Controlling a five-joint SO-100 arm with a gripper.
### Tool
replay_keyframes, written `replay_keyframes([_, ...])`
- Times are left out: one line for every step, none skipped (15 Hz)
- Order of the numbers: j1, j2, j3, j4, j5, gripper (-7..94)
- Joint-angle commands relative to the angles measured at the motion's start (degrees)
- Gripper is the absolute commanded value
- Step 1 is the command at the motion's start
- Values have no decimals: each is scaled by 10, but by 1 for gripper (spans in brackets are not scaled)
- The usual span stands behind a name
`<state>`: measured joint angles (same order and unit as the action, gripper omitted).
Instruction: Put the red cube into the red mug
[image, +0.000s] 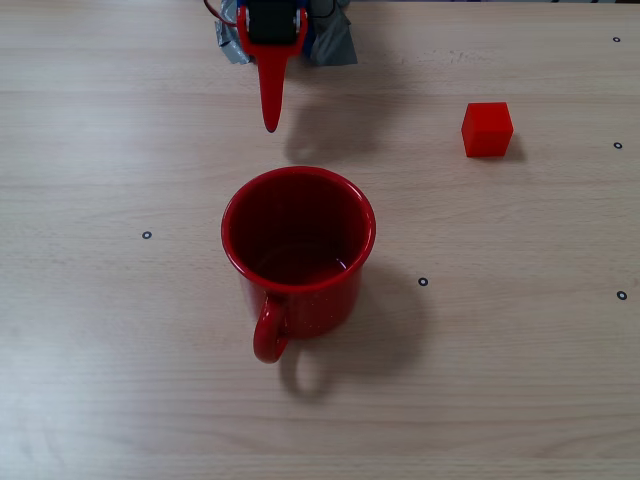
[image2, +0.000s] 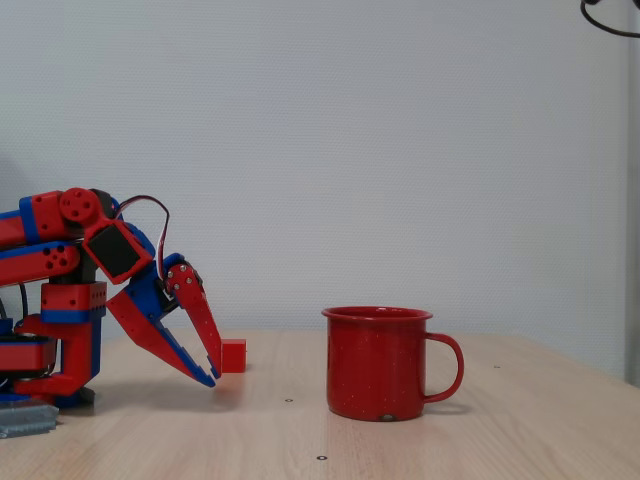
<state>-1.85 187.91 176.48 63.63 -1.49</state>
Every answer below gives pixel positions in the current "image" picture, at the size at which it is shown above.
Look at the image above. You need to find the red enamel mug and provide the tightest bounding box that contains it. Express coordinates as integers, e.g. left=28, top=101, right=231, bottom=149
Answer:
left=220, top=165, right=377, bottom=365

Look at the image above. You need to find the red cube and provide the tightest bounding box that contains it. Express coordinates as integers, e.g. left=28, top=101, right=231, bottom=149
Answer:
left=460, top=101, right=515, bottom=159

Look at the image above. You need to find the red cable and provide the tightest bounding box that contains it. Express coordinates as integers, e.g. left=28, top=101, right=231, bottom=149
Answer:
left=202, top=0, right=239, bottom=32

